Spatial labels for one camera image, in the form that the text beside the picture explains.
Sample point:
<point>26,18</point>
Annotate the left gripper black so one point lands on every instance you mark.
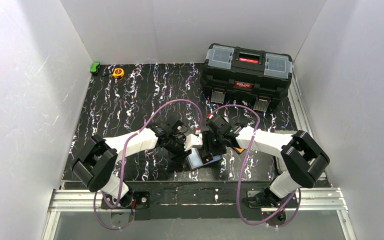
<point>177,149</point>

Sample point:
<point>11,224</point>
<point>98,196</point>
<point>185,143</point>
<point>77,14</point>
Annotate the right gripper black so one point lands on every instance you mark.
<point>208,149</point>

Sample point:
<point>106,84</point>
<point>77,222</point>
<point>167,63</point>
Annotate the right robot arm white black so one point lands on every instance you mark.
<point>304,159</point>

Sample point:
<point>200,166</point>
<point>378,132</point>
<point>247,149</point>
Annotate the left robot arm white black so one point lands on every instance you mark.
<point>95,162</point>

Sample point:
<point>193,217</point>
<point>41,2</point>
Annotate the yellow tape measure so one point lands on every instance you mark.
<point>118,73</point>

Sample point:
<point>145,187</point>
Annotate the green small object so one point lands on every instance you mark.
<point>94,69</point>

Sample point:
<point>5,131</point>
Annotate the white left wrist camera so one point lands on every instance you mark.
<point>193,141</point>

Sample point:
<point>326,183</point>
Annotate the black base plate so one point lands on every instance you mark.
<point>154,200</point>

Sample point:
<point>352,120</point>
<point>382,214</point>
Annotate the black toolbox with red handle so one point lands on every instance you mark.
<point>257,77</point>

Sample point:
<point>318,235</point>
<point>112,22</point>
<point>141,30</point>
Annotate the aluminium frame rail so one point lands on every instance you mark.
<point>297,107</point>

